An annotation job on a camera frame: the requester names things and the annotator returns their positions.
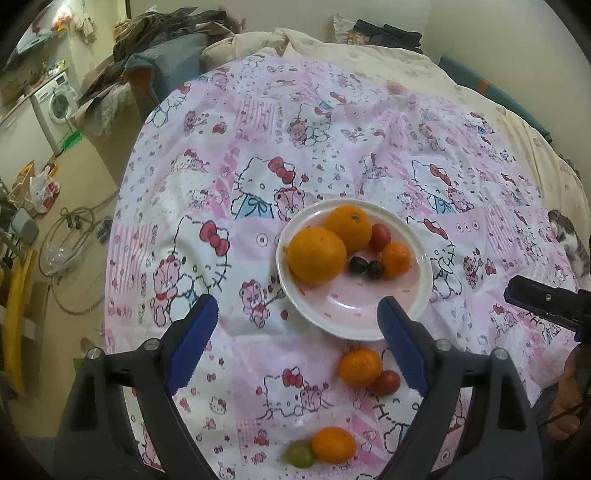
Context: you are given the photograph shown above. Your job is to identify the red cherry tomato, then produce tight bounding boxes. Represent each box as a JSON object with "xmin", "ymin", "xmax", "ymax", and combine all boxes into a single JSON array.
[
  {"xmin": 369, "ymin": 223, "xmax": 392, "ymax": 253},
  {"xmin": 369, "ymin": 370, "xmax": 402, "ymax": 398}
]

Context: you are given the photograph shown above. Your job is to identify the small orange mandarin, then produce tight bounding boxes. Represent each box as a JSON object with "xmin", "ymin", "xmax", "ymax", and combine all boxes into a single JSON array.
[{"xmin": 338, "ymin": 347, "xmax": 383, "ymax": 389}]

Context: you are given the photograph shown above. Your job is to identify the small orange with green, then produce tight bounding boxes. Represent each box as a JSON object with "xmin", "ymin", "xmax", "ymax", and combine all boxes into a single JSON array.
[{"xmin": 311, "ymin": 427, "xmax": 356, "ymax": 465}]

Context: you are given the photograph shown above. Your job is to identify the green lime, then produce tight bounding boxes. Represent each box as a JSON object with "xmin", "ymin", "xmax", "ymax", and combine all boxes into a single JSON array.
[{"xmin": 284, "ymin": 440, "xmax": 318, "ymax": 469}]

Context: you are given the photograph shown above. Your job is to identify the dark plum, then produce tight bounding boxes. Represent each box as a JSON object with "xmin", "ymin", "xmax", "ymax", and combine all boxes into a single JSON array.
[
  {"xmin": 365, "ymin": 260, "xmax": 385, "ymax": 280},
  {"xmin": 349, "ymin": 256, "xmax": 369, "ymax": 275}
]

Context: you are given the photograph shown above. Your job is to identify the large orange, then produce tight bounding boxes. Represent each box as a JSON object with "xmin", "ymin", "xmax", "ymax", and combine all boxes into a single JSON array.
[
  {"xmin": 324, "ymin": 204, "xmax": 372, "ymax": 256},
  {"xmin": 286, "ymin": 227, "xmax": 348, "ymax": 286}
]

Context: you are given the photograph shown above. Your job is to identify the right hand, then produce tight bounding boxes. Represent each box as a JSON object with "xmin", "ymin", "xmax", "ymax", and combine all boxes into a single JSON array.
[{"xmin": 546, "ymin": 346, "xmax": 582, "ymax": 441}]

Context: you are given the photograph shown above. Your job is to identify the tabby cat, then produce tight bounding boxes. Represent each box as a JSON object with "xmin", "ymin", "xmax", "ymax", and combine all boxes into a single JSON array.
[{"xmin": 548, "ymin": 210, "xmax": 590, "ymax": 282}]

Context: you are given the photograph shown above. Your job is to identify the yellow wooden chair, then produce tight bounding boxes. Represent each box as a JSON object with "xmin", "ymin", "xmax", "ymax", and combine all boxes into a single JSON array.
[{"xmin": 2, "ymin": 250, "xmax": 37, "ymax": 396}]

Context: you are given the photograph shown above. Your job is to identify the small orange on plate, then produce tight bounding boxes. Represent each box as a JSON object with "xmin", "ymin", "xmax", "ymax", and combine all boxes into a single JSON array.
[{"xmin": 381, "ymin": 242, "xmax": 412, "ymax": 278}]

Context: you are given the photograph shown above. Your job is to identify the pink white plate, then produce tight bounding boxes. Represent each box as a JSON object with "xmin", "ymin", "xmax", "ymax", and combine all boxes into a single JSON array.
[{"xmin": 276, "ymin": 198, "xmax": 433, "ymax": 341}]

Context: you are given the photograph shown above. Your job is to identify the red cherry tomato on plate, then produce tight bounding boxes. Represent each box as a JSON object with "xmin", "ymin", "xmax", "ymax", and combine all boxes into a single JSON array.
[{"xmin": 369, "ymin": 223, "xmax": 392, "ymax": 253}]

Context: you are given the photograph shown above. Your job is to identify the large orange on plate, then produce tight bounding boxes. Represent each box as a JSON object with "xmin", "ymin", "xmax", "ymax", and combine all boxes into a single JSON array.
[{"xmin": 324, "ymin": 204, "xmax": 372, "ymax": 256}]

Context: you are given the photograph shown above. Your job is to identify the red white plastic bag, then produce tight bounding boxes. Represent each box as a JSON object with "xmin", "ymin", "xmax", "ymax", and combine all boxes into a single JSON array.
[{"xmin": 29, "ymin": 165, "xmax": 61, "ymax": 214}]

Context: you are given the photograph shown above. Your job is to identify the dark clothes at headboard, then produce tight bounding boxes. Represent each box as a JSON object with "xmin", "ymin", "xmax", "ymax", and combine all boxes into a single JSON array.
[{"xmin": 332, "ymin": 14, "xmax": 423, "ymax": 54}]

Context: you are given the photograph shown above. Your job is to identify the white washing machine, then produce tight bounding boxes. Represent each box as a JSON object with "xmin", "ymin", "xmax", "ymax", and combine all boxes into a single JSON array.
[{"xmin": 30, "ymin": 69, "xmax": 78, "ymax": 156}]

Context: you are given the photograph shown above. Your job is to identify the pile of dark clothes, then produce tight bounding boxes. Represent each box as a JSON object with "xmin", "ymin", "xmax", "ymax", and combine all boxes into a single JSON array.
[{"xmin": 71, "ymin": 7, "xmax": 242, "ymax": 137}]

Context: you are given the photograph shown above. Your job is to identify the coiled hose on floor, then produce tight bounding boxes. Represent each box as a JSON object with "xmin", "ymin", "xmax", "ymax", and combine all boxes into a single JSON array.
[{"xmin": 38, "ymin": 188, "xmax": 122, "ymax": 316}]

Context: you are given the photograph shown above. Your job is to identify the teal mat by wall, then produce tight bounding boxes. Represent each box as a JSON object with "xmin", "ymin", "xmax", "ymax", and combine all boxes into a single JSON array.
[{"xmin": 438, "ymin": 55, "xmax": 553, "ymax": 144}]

